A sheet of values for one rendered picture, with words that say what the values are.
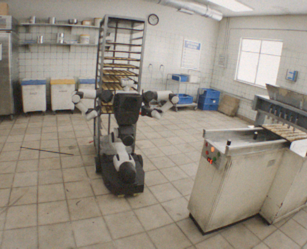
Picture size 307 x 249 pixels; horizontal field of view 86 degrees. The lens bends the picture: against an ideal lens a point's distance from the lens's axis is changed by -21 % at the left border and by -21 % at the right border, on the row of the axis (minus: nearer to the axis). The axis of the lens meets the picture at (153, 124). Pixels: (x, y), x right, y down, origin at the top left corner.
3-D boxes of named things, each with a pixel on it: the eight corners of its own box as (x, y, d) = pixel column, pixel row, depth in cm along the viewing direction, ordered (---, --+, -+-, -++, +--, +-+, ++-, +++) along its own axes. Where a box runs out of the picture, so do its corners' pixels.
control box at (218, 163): (204, 154, 156) (208, 139, 152) (222, 170, 135) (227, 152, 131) (200, 155, 155) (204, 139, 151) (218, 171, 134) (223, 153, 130)
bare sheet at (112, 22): (143, 23, 211) (143, 22, 211) (108, 20, 197) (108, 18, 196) (130, 28, 264) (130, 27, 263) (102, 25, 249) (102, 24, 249)
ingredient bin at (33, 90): (22, 118, 369) (20, 82, 343) (25, 109, 420) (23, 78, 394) (47, 116, 396) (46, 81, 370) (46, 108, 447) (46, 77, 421)
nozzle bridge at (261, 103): (265, 125, 209) (272, 96, 197) (320, 152, 145) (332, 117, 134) (246, 125, 197) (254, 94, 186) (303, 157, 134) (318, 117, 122)
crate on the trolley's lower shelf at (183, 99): (183, 100, 597) (184, 93, 590) (192, 103, 568) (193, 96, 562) (168, 101, 565) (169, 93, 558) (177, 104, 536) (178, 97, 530)
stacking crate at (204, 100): (209, 101, 634) (211, 95, 627) (218, 104, 601) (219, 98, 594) (196, 100, 606) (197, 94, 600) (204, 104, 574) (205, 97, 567)
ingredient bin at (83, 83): (79, 114, 429) (80, 80, 403) (76, 106, 482) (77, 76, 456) (102, 113, 453) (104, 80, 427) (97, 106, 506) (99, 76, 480)
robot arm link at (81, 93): (72, 90, 168) (96, 92, 178) (72, 86, 178) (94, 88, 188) (71, 103, 173) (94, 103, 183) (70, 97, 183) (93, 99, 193)
